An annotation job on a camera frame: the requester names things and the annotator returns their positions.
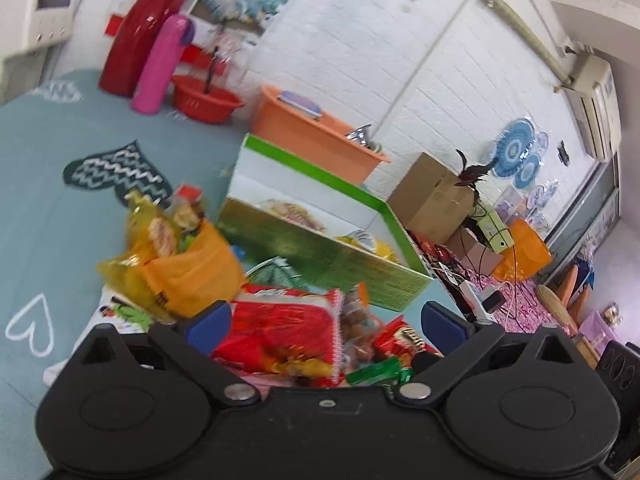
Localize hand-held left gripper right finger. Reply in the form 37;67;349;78
396;301;577;405

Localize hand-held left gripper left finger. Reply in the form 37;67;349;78
75;300;262;408

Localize large red snack bag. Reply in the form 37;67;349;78
210;287;343;378

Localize orange clear snack packet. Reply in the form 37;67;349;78
335;282;386;361

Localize yellow bread packet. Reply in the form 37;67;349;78
96;189;206;311

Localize green cardboard box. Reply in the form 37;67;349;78
216;133;436;311

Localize red brown candy packet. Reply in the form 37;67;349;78
372;316;441;368

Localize orange plastic bag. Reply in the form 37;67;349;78
137;220;248;318

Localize black and white charger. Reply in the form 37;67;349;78
480;289;507;313

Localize red envelopes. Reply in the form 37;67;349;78
417;237;453;273

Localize small brown cardboard box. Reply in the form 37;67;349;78
446;227;503;273

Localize pale green striped packet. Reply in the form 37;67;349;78
245;257;306;288

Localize pink floral floor mat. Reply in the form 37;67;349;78
425;240;576;341

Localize green snack packet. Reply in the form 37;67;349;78
345;357;416;388

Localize white cartoon print packet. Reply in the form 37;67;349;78
97;292;151;333

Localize light green small box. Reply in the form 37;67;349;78
470;207;516;253

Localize yellow snack packet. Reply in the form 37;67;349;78
335;230;401;263

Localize orange floor bag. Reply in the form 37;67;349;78
492;217;553;283

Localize woven round cushion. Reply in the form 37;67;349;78
536;284;578;333

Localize large brown cardboard box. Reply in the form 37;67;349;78
386;152;476;246

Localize small red packet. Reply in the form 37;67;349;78
172;185;206;211

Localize red gold snack packet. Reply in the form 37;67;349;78
260;200;331;233

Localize dark purple plant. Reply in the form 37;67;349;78
454;149;493;196

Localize purple plastic stool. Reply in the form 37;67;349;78
580;310;623;356

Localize steel bowl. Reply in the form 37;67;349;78
345;124;373;147

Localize orange plastic tub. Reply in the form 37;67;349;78
250;85;392;186

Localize red plastic basin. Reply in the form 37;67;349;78
171;75;246;125

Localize pink thermos bottle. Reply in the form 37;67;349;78
131;14;193;114

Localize white air conditioner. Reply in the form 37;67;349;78
565;42;623;163

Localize clear glass pitcher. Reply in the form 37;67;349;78
202;27;246;93

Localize tall red vase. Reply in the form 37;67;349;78
98;0;193;98

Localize small blue round wall decoration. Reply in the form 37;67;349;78
517;152;542;189

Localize large blue round wall decoration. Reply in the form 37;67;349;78
491;117;536;178

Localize beige wall pipe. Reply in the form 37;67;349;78
432;0;573;86

